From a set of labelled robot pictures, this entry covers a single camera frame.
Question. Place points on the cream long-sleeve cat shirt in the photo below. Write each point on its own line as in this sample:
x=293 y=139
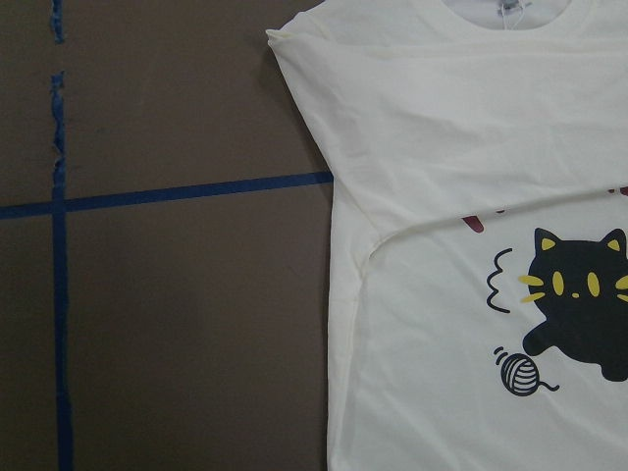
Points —
x=478 y=274

